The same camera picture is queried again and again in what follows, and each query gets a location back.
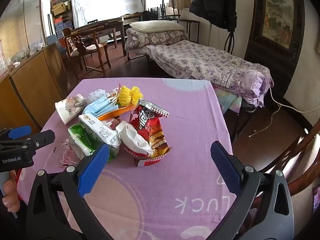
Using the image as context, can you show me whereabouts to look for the wooden cabinet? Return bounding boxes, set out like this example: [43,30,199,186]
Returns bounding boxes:
[0,41,68,135]

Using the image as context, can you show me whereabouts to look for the small white tissue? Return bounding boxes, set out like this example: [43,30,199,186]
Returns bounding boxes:
[88,89,108,101]

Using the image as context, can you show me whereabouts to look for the pile of clear plastic bags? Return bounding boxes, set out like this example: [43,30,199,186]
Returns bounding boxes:
[10,40,47,67]

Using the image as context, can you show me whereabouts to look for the white printed packet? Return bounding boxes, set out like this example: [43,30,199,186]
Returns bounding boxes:
[78,114,122,147]

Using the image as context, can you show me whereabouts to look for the blue chair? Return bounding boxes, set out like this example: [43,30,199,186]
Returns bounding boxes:
[46,34,64,55]

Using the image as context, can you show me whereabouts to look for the person's left hand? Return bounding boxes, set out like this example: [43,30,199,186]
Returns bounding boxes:
[2,170,20,213]

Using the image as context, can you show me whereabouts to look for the white paper cup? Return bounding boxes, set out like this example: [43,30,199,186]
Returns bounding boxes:
[55,94,87,125]

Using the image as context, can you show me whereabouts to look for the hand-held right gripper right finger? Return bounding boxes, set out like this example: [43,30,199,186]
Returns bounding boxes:
[210,141,295,240]

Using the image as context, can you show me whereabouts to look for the folded floral quilt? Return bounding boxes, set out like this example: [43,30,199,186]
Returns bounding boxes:
[124,28,189,53]

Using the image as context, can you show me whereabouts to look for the pastel folded cloth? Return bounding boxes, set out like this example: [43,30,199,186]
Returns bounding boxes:
[215,87,242,113]

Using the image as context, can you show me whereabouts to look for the dark wooden chair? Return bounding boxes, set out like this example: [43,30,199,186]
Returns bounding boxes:
[260,120,320,213]

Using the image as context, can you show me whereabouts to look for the white cable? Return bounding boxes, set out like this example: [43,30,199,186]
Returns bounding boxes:
[249,86,320,138]

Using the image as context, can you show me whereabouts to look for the red paper bowl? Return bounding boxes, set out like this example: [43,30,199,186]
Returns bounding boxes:
[124,145,173,168]

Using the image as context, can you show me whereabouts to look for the blue face masks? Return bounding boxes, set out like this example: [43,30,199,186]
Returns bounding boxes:
[82,95,119,117]

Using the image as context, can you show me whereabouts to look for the metal coat stand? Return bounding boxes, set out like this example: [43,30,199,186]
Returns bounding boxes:
[224,30,237,54]

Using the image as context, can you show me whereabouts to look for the green and white wrapper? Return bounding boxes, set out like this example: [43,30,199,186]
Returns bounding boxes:
[68,124,120,162]

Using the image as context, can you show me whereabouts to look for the bookshelf with boxes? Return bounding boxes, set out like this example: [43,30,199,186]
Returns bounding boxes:
[50,0,74,39]

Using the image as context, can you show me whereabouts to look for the black jacket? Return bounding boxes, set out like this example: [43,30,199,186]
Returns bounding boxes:
[189,0,237,32]

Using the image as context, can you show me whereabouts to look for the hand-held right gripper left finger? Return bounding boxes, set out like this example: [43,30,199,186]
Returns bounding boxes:
[26,144,113,240]

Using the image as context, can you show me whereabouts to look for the cream pillow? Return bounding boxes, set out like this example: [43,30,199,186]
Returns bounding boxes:
[129,20,185,33]

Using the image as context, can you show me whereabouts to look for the bed with floral sheet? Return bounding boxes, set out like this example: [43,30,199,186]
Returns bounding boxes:
[144,40,275,108]

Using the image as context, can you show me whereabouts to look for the purple printed tablecloth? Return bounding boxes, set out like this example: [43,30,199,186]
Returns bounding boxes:
[16,78,234,240]

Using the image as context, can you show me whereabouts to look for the dark framed painting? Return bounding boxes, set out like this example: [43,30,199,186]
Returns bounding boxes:
[244,0,305,100]

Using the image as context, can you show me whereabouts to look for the yellow pompom flowers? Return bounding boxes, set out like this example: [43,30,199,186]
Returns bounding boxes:
[117,85,144,107]

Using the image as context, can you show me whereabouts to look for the large white napkin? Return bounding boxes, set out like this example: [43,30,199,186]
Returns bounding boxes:
[115,121,155,155]

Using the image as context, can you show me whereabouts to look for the long wooden table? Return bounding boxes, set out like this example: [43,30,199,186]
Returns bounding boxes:
[72,17,127,57]

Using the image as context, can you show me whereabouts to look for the wooden armchair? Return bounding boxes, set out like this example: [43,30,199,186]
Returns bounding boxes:
[64,29,112,77]

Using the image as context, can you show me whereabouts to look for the red snack bag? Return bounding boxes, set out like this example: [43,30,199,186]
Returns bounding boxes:
[129,99,173,159]

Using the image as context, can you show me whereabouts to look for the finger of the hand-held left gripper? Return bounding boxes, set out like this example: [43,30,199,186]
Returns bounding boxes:
[0,126,32,145]
[15,129,55,155]

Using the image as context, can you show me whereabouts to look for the white hanging sheet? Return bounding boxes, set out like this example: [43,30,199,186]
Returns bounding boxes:
[70,0,145,29]

